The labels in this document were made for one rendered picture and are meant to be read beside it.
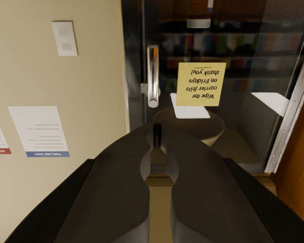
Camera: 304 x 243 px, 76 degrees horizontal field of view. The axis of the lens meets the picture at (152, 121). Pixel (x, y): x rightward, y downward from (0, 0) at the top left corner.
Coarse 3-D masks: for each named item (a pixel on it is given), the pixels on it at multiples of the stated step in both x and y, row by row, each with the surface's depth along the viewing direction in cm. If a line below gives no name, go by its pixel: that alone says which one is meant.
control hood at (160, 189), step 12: (156, 180) 44; (168, 180) 44; (264, 180) 44; (156, 192) 42; (168, 192) 42; (156, 204) 41; (168, 204) 41; (156, 216) 41; (168, 216) 41; (156, 228) 40; (168, 228) 40; (156, 240) 40; (168, 240) 40
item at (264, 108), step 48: (144, 0) 27; (192, 0) 27; (240, 0) 27; (288, 0) 27; (144, 48) 30; (192, 48) 30; (240, 48) 30; (288, 48) 30; (144, 96) 34; (240, 96) 34; (288, 96) 34; (240, 144) 39
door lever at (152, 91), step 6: (150, 48) 25; (156, 48) 25; (150, 54) 26; (156, 54) 26; (150, 60) 26; (156, 60) 26; (150, 66) 26; (156, 66) 27; (150, 72) 27; (156, 72) 27; (150, 78) 27; (156, 78) 27; (150, 84) 28; (156, 84) 28; (150, 90) 28; (156, 90) 28; (150, 96) 29; (156, 96) 29; (150, 102) 29; (156, 102) 29
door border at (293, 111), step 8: (296, 88) 33; (296, 96) 34; (296, 104) 35; (288, 112) 36; (296, 112) 35; (288, 120) 36; (280, 128) 37; (288, 128) 37; (280, 136) 38; (288, 136) 38; (280, 144) 39; (272, 152) 40; (272, 160) 41; (280, 160) 40; (272, 168) 42
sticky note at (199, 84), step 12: (180, 72) 32; (192, 72) 32; (204, 72) 32; (216, 72) 32; (180, 84) 33; (192, 84) 33; (204, 84) 33; (216, 84) 33; (180, 96) 34; (192, 96) 34; (204, 96) 34; (216, 96) 34
